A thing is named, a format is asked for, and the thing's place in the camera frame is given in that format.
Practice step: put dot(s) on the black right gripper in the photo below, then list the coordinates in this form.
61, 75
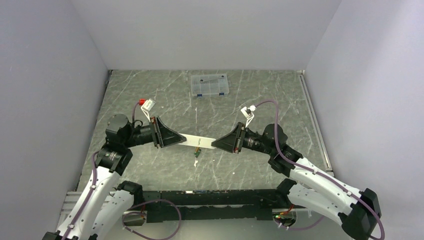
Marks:
228, 142

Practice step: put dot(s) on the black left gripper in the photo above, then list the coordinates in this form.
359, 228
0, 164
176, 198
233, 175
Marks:
166, 136

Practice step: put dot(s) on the white remote control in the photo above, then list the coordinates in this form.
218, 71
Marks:
197, 141

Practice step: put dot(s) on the dark green AAA battery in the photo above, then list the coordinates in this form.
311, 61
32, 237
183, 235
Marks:
197, 153

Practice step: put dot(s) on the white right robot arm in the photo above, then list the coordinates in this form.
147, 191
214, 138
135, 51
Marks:
357, 211

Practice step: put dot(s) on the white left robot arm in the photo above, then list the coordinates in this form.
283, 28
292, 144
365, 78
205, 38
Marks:
103, 201

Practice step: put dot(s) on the clear plastic organizer box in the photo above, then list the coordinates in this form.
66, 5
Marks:
209, 85

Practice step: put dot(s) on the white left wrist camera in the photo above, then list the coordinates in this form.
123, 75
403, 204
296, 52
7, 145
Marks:
146, 106

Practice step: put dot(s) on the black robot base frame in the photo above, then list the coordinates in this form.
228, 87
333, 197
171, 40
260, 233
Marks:
171, 205

